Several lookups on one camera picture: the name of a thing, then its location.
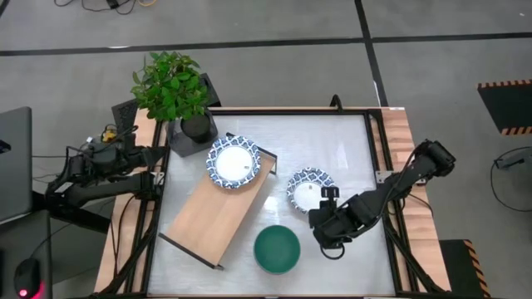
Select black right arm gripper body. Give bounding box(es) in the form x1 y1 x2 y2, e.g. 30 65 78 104
308 198 362 250

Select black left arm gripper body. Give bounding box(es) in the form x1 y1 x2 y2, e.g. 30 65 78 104
124 145 155 168

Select blue white patterned bowl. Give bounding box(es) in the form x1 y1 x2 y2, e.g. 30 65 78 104
205 135 262 190
286 167 337 216

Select dark green plastic bowl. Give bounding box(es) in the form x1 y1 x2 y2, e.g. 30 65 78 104
253 224 302 276

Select wooden shelf black metal legs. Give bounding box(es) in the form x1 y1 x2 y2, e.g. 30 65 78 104
157 131 278 271

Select black perforated plate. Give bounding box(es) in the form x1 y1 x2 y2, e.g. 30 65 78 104
199 73 222 108
111 98 139 135

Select green potted plant black pot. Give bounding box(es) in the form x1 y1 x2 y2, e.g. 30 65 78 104
131 50 214 145

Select grey laptop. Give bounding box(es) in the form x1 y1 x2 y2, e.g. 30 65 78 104
0 106 33 223

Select black mat hazard-striped edge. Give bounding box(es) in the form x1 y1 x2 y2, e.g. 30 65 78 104
476 78 532 136
439 238 492 299

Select black computer mouse red light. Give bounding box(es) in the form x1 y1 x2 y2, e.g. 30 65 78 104
13 257 43 299

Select grey floor device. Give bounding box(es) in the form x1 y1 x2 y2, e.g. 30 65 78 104
493 147 532 170

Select black metal table frame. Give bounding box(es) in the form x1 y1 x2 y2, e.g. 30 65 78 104
93 106 452 299

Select black strap loop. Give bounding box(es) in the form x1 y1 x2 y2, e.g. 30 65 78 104
329 94 346 113

